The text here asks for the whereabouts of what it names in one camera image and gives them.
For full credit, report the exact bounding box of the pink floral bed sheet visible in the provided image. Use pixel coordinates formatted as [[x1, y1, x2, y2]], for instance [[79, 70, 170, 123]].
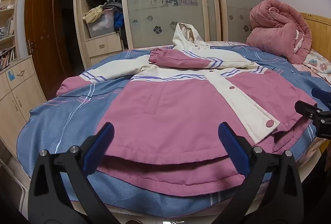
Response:
[[292, 48, 331, 85]]

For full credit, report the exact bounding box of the row of books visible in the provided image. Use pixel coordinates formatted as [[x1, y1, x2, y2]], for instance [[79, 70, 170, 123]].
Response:
[[0, 47, 17, 71]]

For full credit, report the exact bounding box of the beige wooden wardrobe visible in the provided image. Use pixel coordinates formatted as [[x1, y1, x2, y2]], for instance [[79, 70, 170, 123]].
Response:
[[73, 0, 275, 69]]

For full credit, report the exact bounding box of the blue crumpled cloth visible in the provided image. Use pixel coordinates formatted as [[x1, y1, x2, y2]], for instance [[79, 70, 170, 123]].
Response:
[[113, 11, 125, 30]]

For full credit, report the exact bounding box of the pink and white hooded jacket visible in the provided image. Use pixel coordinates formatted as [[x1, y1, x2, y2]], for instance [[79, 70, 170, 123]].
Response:
[[56, 23, 318, 197]]

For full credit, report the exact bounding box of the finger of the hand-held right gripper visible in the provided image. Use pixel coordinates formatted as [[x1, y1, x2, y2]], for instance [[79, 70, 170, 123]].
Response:
[[295, 100, 325, 121], [311, 88, 331, 110]]

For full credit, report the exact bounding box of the blue plaid blanket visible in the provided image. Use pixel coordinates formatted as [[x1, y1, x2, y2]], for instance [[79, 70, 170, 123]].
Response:
[[16, 44, 331, 211]]

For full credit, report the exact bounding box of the translucent plastic storage box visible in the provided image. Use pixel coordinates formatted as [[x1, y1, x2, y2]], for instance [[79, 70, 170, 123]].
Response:
[[86, 11, 115, 38]]

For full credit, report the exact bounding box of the beige low cabinet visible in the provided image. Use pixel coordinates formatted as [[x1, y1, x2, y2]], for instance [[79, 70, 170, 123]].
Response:
[[0, 55, 47, 160]]

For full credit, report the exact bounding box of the beige wardrobe drawer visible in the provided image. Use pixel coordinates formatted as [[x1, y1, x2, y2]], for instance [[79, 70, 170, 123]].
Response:
[[86, 34, 124, 57]]

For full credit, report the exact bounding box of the yellow crumpled cloth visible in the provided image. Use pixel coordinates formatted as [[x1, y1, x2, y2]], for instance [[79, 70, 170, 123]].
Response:
[[82, 5, 105, 24]]

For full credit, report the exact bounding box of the grey clothes pile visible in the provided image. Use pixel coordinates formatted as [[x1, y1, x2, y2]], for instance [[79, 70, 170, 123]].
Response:
[[103, 0, 123, 12]]

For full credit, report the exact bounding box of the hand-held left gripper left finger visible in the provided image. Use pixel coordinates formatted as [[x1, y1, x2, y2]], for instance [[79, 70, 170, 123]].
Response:
[[28, 122, 122, 224]]

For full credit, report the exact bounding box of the wooden headboard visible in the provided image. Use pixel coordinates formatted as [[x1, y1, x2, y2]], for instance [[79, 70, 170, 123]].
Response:
[[299, 12, 331, 50]]

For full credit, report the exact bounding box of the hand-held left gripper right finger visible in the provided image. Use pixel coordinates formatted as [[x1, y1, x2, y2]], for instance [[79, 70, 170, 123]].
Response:
[[216, 122, 303, 224]]

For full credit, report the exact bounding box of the brown wooden door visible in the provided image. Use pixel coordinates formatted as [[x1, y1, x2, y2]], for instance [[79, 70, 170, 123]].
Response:
[[24, 0, 74, 100]]

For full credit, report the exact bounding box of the pink rolled quilt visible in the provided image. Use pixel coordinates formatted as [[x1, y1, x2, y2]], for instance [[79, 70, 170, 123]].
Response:
[[246, 0, 313, 64]]

